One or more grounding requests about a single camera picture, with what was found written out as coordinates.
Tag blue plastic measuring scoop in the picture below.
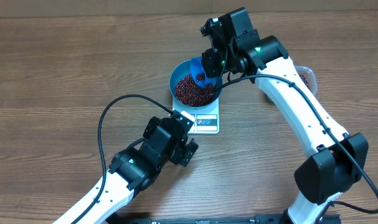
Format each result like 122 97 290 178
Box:
189 57 217 87

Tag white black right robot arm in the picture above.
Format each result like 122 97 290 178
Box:
200 7 369 223

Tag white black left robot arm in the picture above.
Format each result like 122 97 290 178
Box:
55 110 199 224

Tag white digital kitchen scale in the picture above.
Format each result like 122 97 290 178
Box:
172 98 220 134

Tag teal blue bowl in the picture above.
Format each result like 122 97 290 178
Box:
169 60 221 101

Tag red adzuki beans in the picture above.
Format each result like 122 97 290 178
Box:
174 72 310 108

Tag clear plastic container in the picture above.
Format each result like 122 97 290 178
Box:
295 65 318 95

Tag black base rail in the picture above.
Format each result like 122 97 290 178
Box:
107 211 342 224

